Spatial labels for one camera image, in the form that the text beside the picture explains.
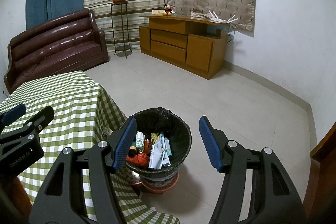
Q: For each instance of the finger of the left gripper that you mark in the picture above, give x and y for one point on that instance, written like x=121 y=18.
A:
x=12 y=115
x=34 y=125

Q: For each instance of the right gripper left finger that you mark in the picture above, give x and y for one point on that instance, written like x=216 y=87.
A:
x=61 y=197

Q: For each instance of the green checkered tablecloth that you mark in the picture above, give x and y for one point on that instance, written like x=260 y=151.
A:
x=84 y=115

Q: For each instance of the yellow snack wrapper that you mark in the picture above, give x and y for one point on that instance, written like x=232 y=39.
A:
x=154 y=138

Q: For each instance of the cream box on cabinet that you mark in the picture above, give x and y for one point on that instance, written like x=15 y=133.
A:
x=158 y=12

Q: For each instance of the green bottle yellow label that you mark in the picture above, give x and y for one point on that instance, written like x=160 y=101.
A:
x=133 y=151

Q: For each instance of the white teal tube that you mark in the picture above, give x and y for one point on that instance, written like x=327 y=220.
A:
x=167 y=147

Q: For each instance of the mickey mouse plush toy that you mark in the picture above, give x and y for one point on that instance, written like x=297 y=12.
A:
x=168 y=9

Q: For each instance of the green white plastic wrapper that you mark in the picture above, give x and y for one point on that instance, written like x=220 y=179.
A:
x=140 y=141

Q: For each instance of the black metal plant stand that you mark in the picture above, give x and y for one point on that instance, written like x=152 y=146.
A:
x=125 y=47

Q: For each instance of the wooden sideboard cabinet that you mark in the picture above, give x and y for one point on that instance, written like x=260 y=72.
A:
x=185 y=42

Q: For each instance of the white camel milk powder bag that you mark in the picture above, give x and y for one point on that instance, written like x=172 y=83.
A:
x=158 y=155

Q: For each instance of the dark red leather sofa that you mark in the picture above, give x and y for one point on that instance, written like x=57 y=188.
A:
x=72 y=42

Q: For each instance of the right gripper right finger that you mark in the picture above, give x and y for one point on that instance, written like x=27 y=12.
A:
x=274 y=198

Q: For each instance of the black lined trash bin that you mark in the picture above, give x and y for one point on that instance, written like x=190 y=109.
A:
x=169 y=139

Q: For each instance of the orange wrapper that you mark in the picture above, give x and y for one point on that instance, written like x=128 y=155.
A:
x=141 y=159

